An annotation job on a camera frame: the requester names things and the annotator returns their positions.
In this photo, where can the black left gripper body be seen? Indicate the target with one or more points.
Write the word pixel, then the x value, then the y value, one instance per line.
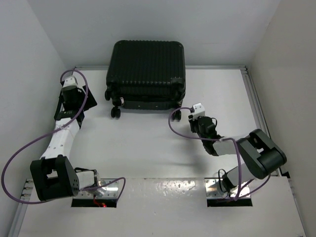
pixel 80 102

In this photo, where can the black suitcase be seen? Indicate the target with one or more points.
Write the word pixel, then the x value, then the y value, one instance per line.
pixel 146 75

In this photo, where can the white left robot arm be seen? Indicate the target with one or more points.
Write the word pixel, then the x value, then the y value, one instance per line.
pixel 53 175

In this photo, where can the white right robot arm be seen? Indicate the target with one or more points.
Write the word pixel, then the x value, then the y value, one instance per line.
pixel 259 155

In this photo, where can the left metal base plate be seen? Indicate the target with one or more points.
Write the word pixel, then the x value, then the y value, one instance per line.
pixel 108 192

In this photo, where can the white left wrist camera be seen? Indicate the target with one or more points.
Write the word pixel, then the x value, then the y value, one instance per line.
pixel 69 83

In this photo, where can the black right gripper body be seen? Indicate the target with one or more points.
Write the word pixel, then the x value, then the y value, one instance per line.
pixel 194 125

